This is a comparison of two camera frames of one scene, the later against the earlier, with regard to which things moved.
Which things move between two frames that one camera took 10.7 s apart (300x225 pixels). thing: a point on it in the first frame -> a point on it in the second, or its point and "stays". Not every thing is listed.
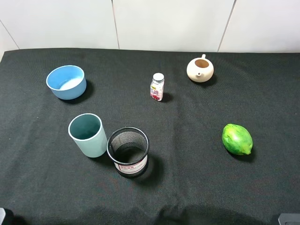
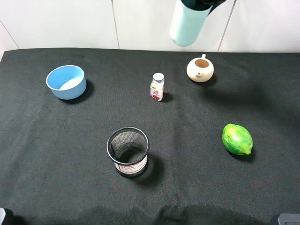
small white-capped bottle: (157, 86) stays
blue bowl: (67, 82) stays
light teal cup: (86, 131) -> (187, 25)
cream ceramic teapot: (200, 69) stays
